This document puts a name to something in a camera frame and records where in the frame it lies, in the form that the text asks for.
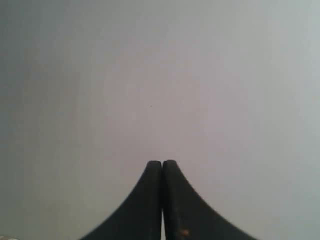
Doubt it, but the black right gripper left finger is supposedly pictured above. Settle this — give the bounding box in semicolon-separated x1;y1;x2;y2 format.
83;161;162;240

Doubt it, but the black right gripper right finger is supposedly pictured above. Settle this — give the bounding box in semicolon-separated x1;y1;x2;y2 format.
162;160;253;240

